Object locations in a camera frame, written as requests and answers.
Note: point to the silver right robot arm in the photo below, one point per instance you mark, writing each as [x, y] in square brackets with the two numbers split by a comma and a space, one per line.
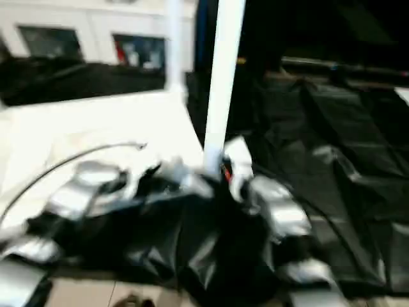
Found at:
[281, 211]

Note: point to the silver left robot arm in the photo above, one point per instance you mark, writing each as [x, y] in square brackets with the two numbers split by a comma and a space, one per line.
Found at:
[80, 192]

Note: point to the black shiny mat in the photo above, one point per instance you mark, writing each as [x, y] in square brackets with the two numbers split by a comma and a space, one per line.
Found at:
[319, 144]

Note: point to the small yellow label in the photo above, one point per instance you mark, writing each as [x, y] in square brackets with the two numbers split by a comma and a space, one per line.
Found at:
[241, 60]

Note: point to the red white box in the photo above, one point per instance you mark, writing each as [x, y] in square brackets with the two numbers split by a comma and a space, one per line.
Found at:
[120, 52]

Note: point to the long black bar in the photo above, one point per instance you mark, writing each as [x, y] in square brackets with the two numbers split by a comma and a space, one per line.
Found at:
[335, 67]

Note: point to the white display cabinet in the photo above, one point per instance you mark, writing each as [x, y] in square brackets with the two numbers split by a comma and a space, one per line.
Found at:
[89, 22]

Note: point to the white paper sheet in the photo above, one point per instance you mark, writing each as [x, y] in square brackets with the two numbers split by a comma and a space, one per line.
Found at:
[402, 96]

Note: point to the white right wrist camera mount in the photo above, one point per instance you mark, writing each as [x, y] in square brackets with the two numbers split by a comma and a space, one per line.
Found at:
[239, 156]

